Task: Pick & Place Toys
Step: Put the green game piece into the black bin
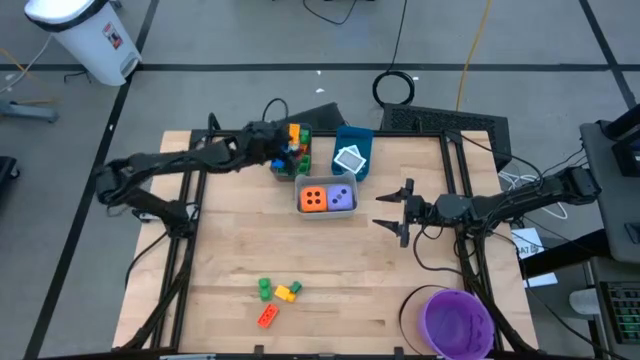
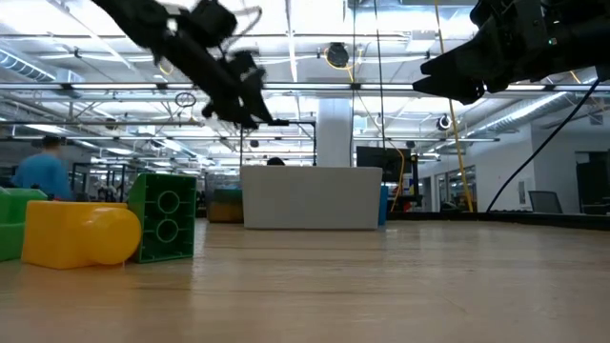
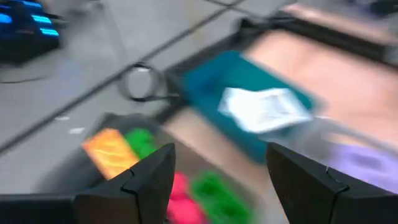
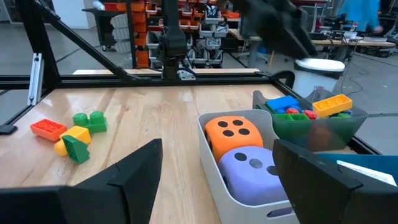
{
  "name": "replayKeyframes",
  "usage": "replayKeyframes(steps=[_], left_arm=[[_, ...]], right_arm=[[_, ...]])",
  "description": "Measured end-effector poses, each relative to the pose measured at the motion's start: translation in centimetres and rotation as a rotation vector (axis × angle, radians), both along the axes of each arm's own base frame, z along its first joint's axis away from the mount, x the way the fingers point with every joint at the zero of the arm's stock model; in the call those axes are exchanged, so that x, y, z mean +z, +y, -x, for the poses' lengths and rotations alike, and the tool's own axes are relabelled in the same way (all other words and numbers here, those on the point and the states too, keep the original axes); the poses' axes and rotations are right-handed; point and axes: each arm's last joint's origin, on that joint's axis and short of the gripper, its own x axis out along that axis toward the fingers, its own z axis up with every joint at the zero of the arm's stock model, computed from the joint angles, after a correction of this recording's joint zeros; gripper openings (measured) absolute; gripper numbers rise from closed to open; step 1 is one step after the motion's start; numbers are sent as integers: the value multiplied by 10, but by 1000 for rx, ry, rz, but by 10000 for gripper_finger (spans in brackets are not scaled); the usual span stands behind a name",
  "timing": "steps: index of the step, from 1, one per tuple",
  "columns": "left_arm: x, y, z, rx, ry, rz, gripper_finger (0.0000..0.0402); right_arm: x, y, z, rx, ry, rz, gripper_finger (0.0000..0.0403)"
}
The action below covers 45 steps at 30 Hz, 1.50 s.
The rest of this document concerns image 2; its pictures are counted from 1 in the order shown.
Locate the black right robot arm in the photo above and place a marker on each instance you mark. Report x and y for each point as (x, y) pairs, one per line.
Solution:
(581, 38)

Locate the grey office chair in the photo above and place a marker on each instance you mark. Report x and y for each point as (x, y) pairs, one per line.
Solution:
(545, 202)

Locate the black background monitor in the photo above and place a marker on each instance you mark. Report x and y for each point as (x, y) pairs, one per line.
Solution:
(381, 164)

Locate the teal plastic bin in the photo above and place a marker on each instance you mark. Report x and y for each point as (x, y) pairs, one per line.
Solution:
(384, 205)

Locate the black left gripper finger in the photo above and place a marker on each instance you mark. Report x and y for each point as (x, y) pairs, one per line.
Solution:
(259, 107)
(233, 114)

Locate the person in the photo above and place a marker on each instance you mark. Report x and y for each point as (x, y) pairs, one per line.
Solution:
(276, 162)
(43, 174)

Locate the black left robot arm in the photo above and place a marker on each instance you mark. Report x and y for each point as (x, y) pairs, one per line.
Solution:
(133, 16)

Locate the light grey plastic bin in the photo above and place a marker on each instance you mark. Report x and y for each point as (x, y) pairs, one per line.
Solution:
(310, 195)

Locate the green two-stud brick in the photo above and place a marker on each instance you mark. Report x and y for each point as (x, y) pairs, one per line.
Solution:
(14, 214)

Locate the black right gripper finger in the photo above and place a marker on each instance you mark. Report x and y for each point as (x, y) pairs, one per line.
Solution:
(457, 88)
(462, 62)

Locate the dark green two-hole brick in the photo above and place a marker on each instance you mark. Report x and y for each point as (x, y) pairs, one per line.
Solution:
(143, 224)

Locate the yellow single-stud brick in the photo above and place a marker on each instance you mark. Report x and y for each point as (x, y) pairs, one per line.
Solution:
(71, 236)

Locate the black metal rig frame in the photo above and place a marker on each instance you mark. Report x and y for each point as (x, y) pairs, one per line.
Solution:
(282, 123)

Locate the black cabinet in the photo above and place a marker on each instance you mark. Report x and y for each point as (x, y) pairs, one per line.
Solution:
(593, 181)

